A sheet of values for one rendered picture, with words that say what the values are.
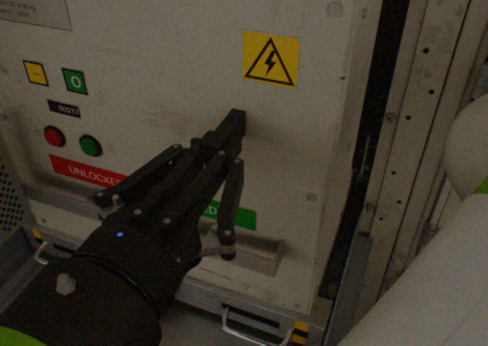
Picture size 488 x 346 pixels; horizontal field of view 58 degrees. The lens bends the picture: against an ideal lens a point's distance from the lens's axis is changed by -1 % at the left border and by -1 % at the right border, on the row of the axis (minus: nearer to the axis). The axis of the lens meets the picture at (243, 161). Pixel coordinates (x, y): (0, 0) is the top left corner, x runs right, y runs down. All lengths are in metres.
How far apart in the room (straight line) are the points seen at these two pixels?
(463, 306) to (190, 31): 0.34
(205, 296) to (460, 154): 0.44
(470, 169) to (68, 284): 0.33
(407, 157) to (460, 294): 0.54
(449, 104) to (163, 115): 0.42
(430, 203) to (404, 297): 0.58
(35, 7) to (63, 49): 0.05
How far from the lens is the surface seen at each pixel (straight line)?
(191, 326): 0.76
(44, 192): 0.69
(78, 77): 0.57
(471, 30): 0.67
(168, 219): 0.34
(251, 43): 0.43
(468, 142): 0.43
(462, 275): 0.25
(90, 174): 0.67
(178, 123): 0.52
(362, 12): 0.42
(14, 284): 0.89
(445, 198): 0.79
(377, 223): 0.87
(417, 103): 0.72
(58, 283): 0.28
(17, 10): 0.59
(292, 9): 0.41
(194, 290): 0.72
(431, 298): 0.25
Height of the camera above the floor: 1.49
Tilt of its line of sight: 38 degrees down
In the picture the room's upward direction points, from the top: straight up
